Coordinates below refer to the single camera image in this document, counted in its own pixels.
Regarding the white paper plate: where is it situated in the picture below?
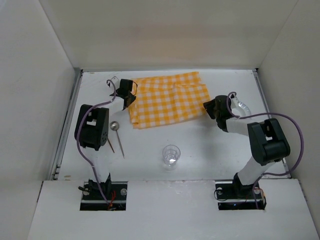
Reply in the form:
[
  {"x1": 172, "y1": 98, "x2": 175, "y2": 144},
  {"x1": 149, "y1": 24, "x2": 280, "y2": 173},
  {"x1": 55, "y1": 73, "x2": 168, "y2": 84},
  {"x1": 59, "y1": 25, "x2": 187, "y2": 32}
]
[{"x1": 236, "y1": 101, "x2": 252, "y2": 117}]

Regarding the yellow white checkered cloth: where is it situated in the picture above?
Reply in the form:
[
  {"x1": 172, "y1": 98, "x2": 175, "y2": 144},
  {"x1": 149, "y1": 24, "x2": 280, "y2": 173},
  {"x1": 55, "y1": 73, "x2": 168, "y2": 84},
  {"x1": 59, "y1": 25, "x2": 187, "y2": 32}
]
[{"x1": 128, "y1": 71, "x2": 211, "y2": 129}]

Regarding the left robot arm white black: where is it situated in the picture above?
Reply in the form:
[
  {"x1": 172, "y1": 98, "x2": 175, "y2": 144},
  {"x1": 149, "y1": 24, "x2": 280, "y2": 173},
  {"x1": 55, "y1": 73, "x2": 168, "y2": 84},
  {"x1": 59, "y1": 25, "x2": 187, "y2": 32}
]
[{"x1": 74, "y1": 77, "x2": 138, "y2": 202}]

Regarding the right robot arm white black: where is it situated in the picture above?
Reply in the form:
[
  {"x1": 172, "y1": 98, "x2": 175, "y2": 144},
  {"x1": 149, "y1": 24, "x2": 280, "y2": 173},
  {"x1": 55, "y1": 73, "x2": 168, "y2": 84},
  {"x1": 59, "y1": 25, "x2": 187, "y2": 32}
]
[{"x1": 203, "y1": 94, "x2": 291, "y2": 199}]

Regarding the silver spoon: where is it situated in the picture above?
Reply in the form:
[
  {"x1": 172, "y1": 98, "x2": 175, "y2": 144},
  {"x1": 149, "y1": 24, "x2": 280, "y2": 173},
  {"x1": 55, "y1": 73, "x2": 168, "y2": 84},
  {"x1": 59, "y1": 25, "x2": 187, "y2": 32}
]
[{"x1": 110, "y1": 121, "x2": 125, "y2": 158}]

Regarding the clear plastic cup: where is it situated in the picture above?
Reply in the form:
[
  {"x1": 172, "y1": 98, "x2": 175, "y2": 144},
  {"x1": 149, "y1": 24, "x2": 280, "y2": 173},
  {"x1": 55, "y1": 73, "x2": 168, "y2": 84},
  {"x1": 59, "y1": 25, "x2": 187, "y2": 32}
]
[{"x1": 162, "y1": 144, "x2": 181, "y2": 171}]

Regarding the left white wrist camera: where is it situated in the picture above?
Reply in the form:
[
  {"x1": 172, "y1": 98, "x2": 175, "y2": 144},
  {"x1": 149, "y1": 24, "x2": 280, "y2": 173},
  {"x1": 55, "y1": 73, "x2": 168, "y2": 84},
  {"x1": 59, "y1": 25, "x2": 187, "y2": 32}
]
[{"x1": 106, "y1": 76, "x2": 121, "y2": 89}]

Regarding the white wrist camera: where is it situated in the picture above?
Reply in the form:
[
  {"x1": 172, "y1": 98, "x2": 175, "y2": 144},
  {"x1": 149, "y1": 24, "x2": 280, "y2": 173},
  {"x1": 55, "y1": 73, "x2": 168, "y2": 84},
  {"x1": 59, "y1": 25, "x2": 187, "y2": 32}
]
[
  {"x1": 228, "y1": 91, "x2": 241, "y2": 110},
  {"x1": 106, "y1": 76, "x2": 121, "y2": 89}
]

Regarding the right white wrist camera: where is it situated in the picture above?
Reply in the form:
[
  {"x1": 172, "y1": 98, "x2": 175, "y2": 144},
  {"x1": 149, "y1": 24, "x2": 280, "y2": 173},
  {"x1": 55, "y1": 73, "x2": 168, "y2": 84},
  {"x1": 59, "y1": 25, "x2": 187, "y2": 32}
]
[{"x1": 228, "y1": 91, "x2": 241, "y2": 110}]

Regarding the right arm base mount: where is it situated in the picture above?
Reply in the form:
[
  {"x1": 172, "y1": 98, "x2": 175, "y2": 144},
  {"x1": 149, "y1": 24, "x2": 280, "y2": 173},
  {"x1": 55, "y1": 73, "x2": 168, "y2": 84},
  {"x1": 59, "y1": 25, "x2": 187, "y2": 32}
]
[{"x1": 213, "y1": 181, "x2": 267, "y2": 211}]

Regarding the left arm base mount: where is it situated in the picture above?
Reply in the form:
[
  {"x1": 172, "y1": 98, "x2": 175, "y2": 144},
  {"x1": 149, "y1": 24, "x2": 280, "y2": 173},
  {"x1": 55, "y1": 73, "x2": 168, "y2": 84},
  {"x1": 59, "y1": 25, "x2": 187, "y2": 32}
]
[{"x1": 77, "y1": 181, "x2": 128, "y2": 211}]

